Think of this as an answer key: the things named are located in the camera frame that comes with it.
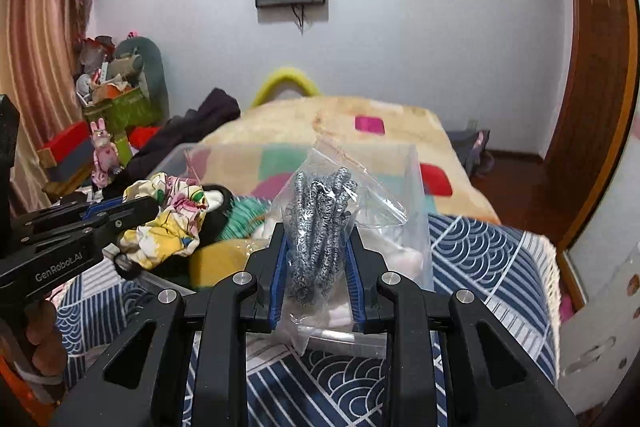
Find navy patterned tablecloth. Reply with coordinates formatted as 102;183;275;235
54;215;560;426

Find floral fabric scrunchie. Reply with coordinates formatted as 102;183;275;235
119;172;208;270

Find red box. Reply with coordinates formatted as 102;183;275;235
37;120;93;182

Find green knitted cloth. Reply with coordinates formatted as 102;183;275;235
217;196;271;241

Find grey curved pillow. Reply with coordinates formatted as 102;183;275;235
115;37;169;124

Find yellow curved pillow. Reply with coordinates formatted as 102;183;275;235
250;67;321;107

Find beige colourful-squares blanket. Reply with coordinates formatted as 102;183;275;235
201;95;500;225

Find yellow green sponge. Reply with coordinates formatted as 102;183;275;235
189;239;268;289

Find striped brown curtain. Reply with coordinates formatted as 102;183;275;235
1;0;92;216

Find green cardboard box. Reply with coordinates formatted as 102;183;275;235
82;88;163;135

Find pink bunny toy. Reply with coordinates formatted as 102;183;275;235
90;117;122;190

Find white wardrobe with hearts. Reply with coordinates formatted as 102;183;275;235
558;118;639;414

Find clear plastic storage bin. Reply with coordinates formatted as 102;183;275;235
112;141;436;360

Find brown wooden door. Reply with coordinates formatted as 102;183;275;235
536;0;639;251

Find black clothes pile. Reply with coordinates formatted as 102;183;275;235
102;88;241;199

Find white cloth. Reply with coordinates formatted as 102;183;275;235
236;222;428;335

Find bagged steel wool scourers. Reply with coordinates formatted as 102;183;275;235
270;139;410;353

